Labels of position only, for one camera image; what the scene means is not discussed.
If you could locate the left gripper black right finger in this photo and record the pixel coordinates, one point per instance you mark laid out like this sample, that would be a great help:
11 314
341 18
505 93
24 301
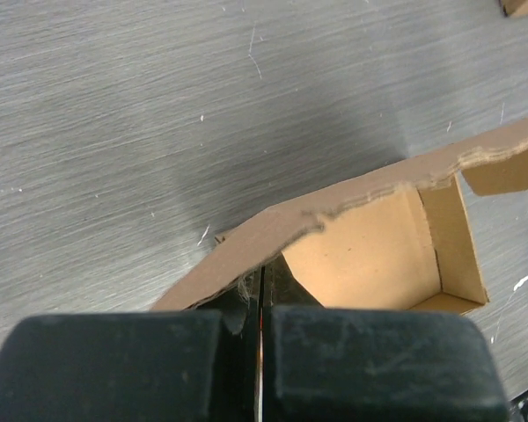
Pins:
324 364

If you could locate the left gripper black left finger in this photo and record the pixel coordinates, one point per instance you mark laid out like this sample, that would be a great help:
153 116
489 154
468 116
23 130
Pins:
190 365

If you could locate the brown cardboard box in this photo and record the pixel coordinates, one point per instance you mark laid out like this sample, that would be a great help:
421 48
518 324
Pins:
394 238
514 8

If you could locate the folded brown cardboard box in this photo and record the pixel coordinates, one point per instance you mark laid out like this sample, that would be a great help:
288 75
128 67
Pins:
514 8

